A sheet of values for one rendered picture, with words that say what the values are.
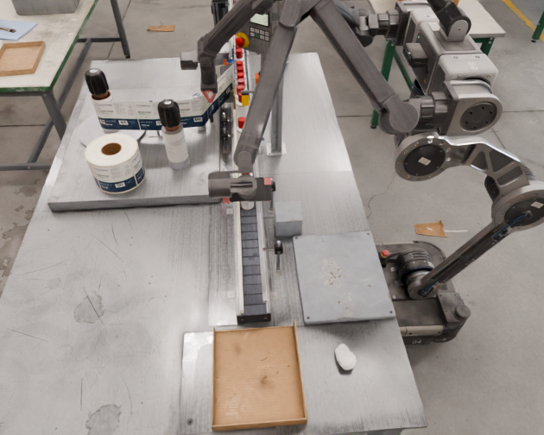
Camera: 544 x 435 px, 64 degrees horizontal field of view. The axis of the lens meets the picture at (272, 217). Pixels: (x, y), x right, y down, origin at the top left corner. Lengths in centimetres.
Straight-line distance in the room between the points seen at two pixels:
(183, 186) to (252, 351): 74
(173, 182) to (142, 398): 85
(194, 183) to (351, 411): 103
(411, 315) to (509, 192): 76
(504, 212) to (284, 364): 103
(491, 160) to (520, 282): 132
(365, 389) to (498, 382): 122
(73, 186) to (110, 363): 78
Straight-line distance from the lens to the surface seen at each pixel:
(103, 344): 152
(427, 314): 228
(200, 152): 196
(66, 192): 193
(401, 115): 117
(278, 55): 116
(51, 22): 354
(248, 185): 113
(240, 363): 140
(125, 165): 177
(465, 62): 133
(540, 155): 385
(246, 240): 159
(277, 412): 135
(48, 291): 170
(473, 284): 278
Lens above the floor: 211
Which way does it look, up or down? 48 degrees down
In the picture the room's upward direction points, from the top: straight up
